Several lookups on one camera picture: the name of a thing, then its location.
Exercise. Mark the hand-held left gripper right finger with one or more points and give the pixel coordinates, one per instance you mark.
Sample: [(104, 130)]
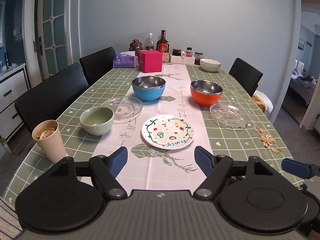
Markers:
[(203, 162)]

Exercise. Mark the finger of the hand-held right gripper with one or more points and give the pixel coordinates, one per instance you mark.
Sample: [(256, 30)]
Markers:
[(296, 168)]

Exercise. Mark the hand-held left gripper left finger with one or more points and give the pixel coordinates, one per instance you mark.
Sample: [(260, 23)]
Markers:
[(119, 161)]

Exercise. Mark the green ceramic bowl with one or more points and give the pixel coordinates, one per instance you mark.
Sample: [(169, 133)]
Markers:
[(96, 126)]

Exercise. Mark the white fruit-painted plate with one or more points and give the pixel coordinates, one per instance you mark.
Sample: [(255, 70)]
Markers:
[(168, 132)]

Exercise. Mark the clear glass plate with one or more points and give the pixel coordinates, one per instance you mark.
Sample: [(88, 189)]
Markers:
[(127, 110), (230, 116)]

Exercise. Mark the orange steel bowl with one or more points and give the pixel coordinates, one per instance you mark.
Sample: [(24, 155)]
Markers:
[(205, 98)]

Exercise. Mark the blue steel bowl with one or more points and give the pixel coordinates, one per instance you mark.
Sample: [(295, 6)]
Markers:
[(147, 93)]

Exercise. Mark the green checked tablecloth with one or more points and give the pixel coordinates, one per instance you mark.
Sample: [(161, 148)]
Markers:
[(237, 145)]

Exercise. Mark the pile of melon seeds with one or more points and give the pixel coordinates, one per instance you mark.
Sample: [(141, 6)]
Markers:
[(266, 137)]

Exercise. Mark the white deer-print table runner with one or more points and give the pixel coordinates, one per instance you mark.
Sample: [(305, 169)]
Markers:
[(176, 100)]

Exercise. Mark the beige paper cup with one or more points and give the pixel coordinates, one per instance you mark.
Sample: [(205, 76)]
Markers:
[(51, 147)]

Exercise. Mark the seed shells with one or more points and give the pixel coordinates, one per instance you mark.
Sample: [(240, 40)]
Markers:
[(45, 132)]

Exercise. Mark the bed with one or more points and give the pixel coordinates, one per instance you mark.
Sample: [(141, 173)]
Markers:
[(302, 87)]

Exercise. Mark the cream ceramic bowl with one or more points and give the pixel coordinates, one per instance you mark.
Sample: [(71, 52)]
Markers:
[(210, 67)]

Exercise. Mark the black chair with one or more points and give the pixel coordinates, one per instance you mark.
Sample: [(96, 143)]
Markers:
[(97, 62), (245, 76), (50, 95)]

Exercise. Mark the purple tissue pack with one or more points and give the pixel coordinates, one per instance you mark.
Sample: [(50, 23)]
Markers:
[(125, 60)]

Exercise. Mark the pink box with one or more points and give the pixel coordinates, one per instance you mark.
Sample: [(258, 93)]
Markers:
[(150, 62)]

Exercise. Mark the dark lid glass jar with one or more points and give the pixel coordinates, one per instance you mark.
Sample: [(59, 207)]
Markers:
[(198, 58)]

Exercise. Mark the white box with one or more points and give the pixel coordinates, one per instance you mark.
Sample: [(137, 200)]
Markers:
[(178, 59)]

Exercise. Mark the red label ink bottle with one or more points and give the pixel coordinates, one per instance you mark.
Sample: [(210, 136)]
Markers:
[(189, 52)]

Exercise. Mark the perforated wooden box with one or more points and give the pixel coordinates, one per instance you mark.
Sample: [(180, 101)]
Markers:
[(165, 58)]

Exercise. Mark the black jar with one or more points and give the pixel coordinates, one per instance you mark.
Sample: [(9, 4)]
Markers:
[(176, 52)]

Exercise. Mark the brown ornament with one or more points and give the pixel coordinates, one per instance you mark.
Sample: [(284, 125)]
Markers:
[(136, 45)]

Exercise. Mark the clear water bottle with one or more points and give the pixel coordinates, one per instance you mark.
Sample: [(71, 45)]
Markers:
[(149, 42)]

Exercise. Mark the dark liquor bottle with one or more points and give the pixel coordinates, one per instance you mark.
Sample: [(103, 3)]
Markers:
[(163, 45)]

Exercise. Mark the white cabinet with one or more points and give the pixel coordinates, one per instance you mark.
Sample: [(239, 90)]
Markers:
[(12, 95)]

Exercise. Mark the striped mat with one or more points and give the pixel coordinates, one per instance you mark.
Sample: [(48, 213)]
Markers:
[(7, 220)]

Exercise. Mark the glass-paned door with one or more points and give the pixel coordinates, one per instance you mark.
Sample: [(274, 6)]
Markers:
[(53, 25)]

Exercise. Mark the wall picture frame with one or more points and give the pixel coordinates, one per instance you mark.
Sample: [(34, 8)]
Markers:
[(301, 44)]

